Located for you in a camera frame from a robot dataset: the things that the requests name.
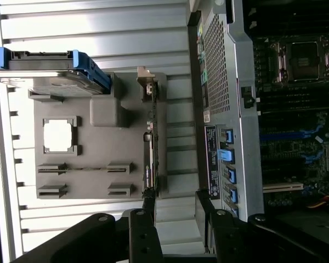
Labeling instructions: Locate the grey metal PC case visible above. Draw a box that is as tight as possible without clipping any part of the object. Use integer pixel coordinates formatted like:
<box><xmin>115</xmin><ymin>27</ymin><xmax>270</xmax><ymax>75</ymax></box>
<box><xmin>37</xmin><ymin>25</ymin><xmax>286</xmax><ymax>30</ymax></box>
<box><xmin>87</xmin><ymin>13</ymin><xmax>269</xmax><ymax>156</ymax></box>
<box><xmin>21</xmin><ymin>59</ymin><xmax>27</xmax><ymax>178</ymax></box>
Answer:
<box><xmin>186</xmin><ymin>0</ymin><xmax>329</xmax><ymax>228</ymax></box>

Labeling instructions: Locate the black plastic case clip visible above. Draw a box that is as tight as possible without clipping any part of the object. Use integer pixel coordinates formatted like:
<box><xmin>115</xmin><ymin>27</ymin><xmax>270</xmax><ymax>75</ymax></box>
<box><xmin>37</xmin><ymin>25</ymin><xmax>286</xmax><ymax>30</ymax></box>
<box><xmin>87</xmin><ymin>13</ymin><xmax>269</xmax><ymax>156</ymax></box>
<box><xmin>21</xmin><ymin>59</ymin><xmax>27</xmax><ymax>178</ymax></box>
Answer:
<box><xmin>240</xmin><ymin>86</ymin><xmax>256</xmax><ymax>109</ymax></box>

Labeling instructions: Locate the white expansion slot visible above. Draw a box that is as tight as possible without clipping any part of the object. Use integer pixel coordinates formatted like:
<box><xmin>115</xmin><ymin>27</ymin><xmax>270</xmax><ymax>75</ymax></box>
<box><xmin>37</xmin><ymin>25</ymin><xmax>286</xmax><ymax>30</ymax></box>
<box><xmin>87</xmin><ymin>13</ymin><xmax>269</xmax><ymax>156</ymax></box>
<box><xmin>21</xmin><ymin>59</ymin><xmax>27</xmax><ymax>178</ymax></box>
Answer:
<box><xmin>263</xmin><ymin>182</ymin><xmax>304</xmax><ymax>193</ymax></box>

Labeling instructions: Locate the multicolour power wire bundle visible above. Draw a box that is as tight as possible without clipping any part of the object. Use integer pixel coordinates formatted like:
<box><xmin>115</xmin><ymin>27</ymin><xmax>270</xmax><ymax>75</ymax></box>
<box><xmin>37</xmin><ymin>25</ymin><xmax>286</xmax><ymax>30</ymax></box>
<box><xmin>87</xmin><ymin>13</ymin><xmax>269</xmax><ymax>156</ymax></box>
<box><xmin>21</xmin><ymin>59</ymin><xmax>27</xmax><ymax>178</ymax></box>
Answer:
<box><xmin>304</xmin><ymin>196</ymin><xmax>329</xmax><ymax>210</ymax></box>

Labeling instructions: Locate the black RAM slot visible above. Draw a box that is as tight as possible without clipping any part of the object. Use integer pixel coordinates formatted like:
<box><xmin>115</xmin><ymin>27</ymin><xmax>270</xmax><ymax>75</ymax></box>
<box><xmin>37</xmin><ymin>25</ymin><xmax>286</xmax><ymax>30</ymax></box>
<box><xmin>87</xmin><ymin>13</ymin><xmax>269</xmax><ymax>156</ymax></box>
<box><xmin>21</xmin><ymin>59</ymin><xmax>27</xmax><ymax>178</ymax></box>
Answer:
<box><xmin>260</xmin><ymin>101</ymin><xmax>329</xmax><ymax>108</ymax></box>
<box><xmin>257</xmin><ymin>107</ymin><xmax>329</xmax><ymax>116</ymax></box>
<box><xmin>260</xmin><ymin>88</ymin><xmax>329</xmax><ymax>95</ymax></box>
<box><xmin>257</xmin><ymin>94</ymin><xmax>329</xmax><ymax>102</ymax></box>

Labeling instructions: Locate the green Dell motherboard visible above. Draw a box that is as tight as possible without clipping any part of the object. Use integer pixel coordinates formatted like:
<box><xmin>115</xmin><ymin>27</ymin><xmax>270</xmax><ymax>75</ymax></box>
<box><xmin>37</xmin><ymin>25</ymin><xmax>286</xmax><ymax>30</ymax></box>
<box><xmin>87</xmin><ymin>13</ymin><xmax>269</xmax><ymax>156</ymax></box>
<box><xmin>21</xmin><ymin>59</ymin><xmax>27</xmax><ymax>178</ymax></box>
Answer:
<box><xmin>253</xmin><ymin>32</ymin><xmax>329</xmax><ymax>217</ymax></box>

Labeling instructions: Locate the blue expansion slot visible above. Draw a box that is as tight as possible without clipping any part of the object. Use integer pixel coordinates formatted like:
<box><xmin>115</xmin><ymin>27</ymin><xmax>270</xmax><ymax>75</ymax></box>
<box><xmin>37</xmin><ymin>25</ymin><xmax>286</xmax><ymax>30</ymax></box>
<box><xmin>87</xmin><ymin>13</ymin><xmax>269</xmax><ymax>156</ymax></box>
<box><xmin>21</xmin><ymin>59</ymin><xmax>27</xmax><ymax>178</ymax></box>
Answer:
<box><xmin>259</xmin><ymin>127</ymin><xmax>324</xmax><ymax>143</ymax></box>

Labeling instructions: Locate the metal CPU socket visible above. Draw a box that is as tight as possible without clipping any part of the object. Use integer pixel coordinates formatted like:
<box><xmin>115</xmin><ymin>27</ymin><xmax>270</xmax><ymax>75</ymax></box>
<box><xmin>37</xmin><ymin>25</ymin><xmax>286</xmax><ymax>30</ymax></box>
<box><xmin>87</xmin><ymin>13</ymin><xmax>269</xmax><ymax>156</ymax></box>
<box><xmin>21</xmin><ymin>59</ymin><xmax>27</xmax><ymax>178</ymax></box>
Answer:
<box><xmin>271</xmin><ymin>41</ymin><xmax>329</xmax><ymax>84</ymax></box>

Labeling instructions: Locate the black label sticker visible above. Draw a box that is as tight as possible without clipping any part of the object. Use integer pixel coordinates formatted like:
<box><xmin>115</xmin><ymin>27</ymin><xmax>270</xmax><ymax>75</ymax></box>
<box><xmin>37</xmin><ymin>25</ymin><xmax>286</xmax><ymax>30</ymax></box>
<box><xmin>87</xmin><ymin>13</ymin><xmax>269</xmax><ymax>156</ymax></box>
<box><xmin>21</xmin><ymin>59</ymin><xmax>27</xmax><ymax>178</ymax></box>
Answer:
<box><xmin>205</xmin><ymin>124</ymin><xmax>219</xmax><ymax>198</ymax></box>

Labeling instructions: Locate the hard disk in blue carrier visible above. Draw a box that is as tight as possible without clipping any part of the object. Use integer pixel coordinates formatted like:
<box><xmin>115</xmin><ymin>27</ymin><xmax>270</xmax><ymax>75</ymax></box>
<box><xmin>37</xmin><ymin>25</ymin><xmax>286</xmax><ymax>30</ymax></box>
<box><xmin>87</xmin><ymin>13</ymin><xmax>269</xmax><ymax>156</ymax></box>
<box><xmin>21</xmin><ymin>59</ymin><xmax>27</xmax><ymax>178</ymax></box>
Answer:
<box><xmin>0</xmin><ymin>46</ymin><xmax>112</xmax><ymax>97</ymax></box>

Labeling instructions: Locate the grey plastic parts rack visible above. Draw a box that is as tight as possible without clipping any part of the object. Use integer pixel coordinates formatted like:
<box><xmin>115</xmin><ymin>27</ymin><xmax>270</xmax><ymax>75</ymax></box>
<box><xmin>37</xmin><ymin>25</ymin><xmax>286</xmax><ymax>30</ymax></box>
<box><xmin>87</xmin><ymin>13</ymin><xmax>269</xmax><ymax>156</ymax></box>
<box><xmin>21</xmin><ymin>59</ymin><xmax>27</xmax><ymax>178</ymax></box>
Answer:
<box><xmin>29</xmin><ymin>71</ymin><xmax>168</xmax><ymax>199</ymax></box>

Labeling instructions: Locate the silver CPU chip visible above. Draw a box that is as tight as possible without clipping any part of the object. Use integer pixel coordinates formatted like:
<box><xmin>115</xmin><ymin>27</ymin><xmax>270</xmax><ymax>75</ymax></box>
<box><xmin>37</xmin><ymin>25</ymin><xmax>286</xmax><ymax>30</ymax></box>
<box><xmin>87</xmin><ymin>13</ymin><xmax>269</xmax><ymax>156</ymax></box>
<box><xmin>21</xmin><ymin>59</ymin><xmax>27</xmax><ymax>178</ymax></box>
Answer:
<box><xmin>43</xmin><ymin>119</ymin><xmax>73</xmax><ymax>153</ymax></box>

